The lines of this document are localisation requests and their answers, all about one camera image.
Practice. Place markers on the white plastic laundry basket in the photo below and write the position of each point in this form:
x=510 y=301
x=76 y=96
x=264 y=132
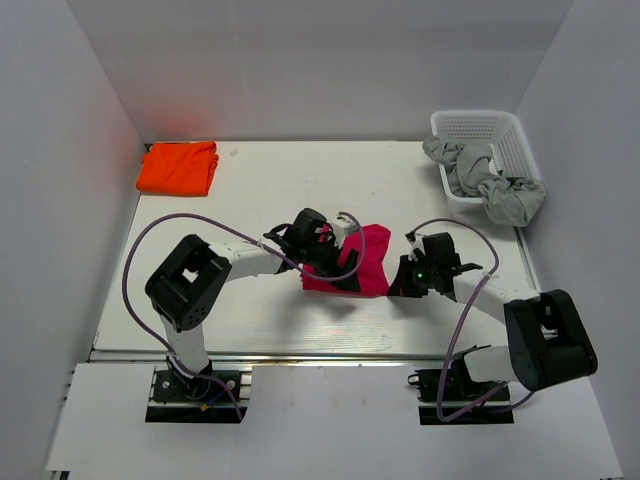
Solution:
x=502 y=131

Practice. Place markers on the crimson red t-shirt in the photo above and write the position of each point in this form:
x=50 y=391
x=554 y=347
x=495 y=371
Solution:
x=371 y=276

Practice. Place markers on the grey t-shirt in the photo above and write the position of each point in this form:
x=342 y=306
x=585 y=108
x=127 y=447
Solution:
x=507 y=201

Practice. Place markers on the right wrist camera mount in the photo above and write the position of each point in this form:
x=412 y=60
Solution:
x=417 y=250

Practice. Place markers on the aluminium table edge rail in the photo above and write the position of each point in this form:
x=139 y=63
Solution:
x=269 y=358

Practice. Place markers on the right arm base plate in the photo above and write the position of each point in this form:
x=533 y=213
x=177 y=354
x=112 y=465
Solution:
x=494 y=411

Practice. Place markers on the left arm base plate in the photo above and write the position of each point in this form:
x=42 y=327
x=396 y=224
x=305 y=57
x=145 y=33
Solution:
x=171 y=402

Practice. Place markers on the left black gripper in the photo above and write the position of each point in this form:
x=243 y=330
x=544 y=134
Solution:
x=332 y=265

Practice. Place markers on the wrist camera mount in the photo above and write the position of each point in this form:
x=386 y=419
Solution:
x=417 y=250
x=341 y=227

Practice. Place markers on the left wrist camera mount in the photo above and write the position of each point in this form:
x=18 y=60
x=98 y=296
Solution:
x=341 y=227

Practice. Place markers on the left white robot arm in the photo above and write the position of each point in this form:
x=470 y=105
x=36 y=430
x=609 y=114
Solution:
x=186 y=285

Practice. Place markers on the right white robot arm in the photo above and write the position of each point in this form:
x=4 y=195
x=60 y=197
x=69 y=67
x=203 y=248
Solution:
x=547 y=343

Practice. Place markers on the folded orange t-shirt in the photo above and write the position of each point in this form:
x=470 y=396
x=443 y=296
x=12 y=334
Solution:
x=184 y=169

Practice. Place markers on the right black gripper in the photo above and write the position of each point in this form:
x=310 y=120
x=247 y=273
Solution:
x=403 y=285

